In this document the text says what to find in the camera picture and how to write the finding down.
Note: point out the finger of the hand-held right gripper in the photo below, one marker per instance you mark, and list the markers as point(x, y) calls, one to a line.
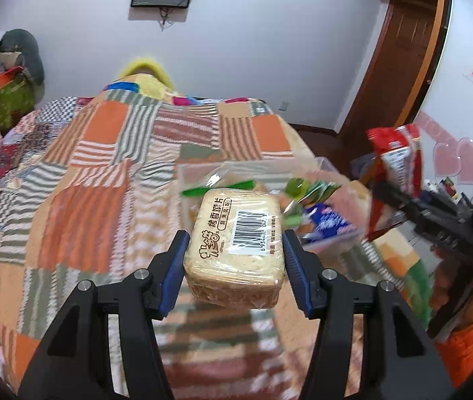
point(361, 168)
point(399, 200)

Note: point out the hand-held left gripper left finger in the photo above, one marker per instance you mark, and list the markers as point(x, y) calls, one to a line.
point(174, 268)

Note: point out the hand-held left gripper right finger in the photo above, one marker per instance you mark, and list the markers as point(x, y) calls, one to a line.
point(296, 277)

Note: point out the clear plastic container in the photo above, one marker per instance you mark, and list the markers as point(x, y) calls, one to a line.
point(344, 200)

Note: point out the red snack packet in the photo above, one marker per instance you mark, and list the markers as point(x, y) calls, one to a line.
point(399, 154)

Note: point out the small green snack packet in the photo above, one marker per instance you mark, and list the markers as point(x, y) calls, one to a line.
point(307, 191)

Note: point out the blue snack packet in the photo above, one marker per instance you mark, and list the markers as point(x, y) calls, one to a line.
point(330, 223)

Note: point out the barcode toast packet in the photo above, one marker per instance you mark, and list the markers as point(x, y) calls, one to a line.
point(236, 233)

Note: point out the person's right hand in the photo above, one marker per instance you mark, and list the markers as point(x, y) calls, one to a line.
point(441, 283)

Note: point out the patchwork blanket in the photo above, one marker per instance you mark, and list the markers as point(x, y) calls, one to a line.
point(94, 216)

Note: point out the white sliding door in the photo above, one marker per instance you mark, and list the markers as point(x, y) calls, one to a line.
point(469, 41)

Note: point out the colourful cushion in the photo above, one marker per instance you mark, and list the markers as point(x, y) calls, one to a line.
point(186, 101)

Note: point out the yellow pillow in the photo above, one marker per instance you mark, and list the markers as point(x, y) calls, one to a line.
point(144, 68)

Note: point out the green storage box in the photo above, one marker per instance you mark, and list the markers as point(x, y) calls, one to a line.
point(11, 102)

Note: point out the wall socket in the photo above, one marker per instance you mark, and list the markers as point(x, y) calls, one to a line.
point(284, 106)

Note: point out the brown wooden door frame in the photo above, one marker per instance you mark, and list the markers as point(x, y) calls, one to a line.
point(403, 50)

